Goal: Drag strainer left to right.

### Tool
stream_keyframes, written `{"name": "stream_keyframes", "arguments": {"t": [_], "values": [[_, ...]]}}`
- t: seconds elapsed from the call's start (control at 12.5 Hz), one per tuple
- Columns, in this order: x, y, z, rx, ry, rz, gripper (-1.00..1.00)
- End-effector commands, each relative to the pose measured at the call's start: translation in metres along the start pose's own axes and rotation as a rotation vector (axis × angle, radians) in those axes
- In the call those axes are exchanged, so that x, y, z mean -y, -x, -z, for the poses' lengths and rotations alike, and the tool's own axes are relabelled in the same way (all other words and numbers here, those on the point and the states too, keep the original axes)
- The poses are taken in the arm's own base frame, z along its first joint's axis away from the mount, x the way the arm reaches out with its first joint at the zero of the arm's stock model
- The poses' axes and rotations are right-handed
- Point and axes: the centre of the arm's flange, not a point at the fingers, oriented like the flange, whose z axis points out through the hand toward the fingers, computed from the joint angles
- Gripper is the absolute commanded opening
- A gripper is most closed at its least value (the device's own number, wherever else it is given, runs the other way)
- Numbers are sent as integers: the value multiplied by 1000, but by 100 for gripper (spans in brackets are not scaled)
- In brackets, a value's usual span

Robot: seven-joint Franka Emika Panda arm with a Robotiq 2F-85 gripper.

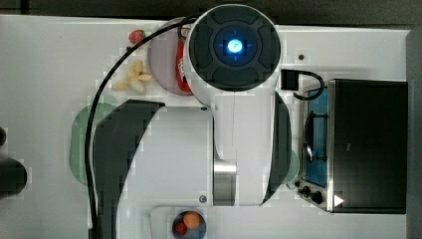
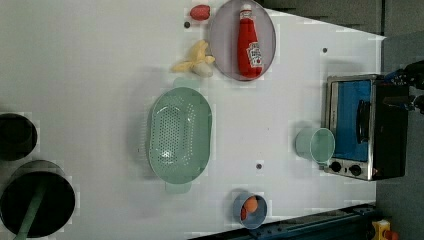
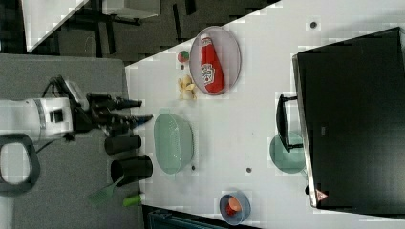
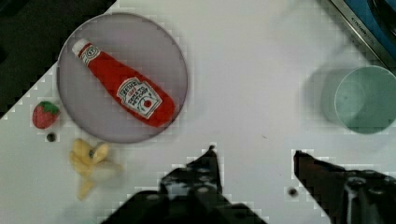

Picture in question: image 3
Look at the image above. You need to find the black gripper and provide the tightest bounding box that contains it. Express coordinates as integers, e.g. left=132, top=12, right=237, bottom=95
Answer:
left=74, top=94, right=153, bottom=136

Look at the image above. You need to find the green plastic strainer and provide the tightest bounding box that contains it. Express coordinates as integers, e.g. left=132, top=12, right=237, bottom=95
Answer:
left=154, top=109, right=194, bottom=175

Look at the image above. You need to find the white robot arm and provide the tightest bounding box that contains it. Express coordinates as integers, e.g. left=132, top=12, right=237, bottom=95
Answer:
left=1, top=94, right=153, bottom=142

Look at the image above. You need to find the small black cylinder cup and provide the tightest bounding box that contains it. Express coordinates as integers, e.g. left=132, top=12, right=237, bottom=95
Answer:
left=104, top=135, right=141, bottom=156

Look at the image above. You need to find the large black utensil cup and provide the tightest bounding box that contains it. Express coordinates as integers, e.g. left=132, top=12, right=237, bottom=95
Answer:
left=110, top=155, right=153, bottom=187

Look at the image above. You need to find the yellow toy banana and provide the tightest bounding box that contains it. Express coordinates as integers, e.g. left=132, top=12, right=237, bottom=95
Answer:
left=178, top=74, right=197, bottom=99

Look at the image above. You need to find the red green toy apple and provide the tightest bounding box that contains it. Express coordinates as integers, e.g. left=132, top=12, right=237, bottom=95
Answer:
left=177, top=51, right=189, bottom=63

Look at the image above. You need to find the green marker tube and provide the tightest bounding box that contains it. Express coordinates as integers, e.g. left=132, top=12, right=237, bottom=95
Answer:
left=122, top=195, right=141, bottom=207

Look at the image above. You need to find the green spatula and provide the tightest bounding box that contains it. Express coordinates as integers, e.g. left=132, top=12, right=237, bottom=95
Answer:
left=88, top=176, right=124, bottom=206

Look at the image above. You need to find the red ketchup bottle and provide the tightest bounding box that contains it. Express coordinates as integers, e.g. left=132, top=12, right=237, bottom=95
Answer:
left=201, top=33, right=224, bottom=94

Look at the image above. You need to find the grey oval plate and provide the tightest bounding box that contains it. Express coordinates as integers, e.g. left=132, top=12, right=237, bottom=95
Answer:
left=189, top=26, right=242, bottom=95

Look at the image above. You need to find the orange toy fruit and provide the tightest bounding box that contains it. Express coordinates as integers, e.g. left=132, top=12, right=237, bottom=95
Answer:
left=228, top=197, right=242, bottom=212

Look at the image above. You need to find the red toy strawberry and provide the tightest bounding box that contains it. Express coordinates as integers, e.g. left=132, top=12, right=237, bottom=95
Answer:
left=225, top=204, right=236, bottom=217

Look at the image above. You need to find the blue grey bowl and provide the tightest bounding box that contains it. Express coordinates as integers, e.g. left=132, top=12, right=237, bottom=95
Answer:
left=219, top=191, right=251, bottom=225

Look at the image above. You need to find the green round plate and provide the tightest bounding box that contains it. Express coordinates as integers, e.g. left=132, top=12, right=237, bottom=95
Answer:
left=269, top=135, right=306, bottom=174

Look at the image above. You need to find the black toaster oven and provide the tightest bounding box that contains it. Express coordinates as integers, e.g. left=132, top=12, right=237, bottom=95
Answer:
left=293, top=28, right=405, bottom=219

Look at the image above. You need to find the black oven door handle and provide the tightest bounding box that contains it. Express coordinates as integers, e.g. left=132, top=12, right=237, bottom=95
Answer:
left=276, top=94, right=303, bottom=153

